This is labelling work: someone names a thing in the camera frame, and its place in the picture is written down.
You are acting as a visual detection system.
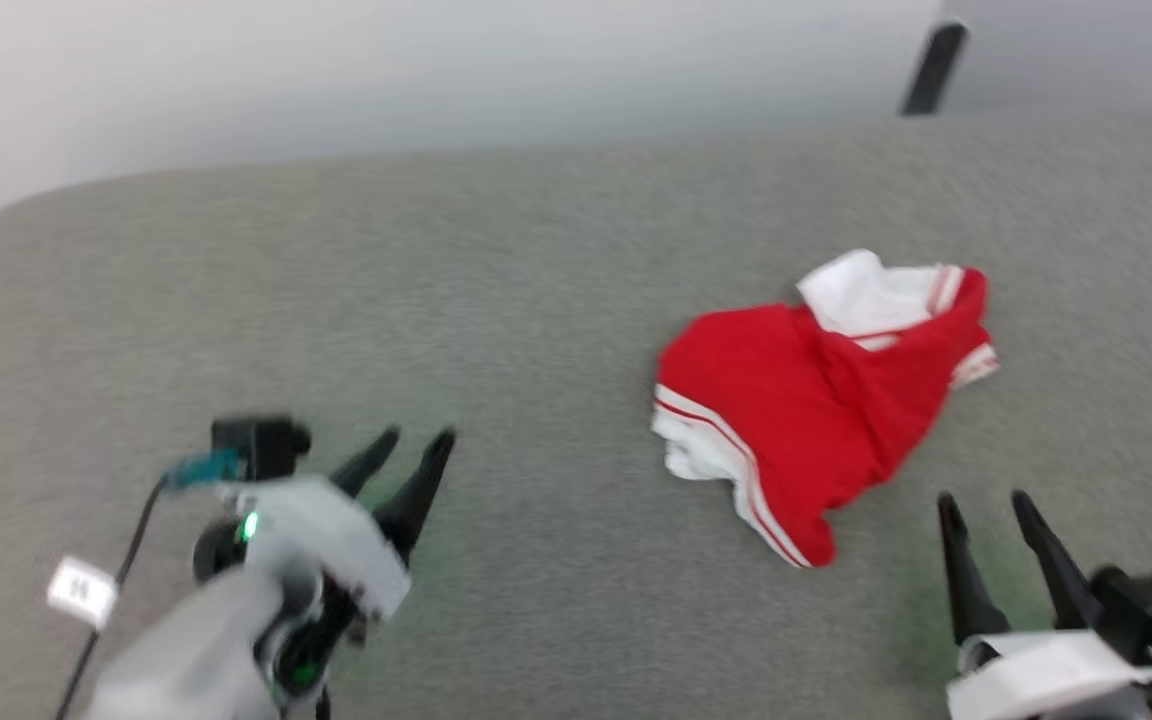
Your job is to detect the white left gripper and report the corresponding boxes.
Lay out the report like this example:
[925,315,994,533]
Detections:
[219,425,458,622]

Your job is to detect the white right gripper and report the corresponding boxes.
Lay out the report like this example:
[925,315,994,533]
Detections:
[937,489,1152,720]

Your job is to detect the red white basketball jersey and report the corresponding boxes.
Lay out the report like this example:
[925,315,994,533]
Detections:
[650,248,1000,570]

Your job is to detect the grey fabric sofa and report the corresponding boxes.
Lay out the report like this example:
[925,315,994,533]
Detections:
[0,108,1152,720]

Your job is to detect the black panel leg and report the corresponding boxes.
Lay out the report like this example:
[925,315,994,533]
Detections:
[898,21,970,117]

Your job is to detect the grey partition panel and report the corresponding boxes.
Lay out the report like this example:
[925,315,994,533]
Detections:
[936,0,1152,114]

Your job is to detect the teal left camera connector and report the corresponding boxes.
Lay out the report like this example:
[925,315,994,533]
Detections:
[162,450,243,492]

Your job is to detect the thin black cable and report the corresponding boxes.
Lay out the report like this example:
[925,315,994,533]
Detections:
[54,478,173,720]

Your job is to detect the white cable label tag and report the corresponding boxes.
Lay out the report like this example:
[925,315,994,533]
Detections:
[45,556,120,630]

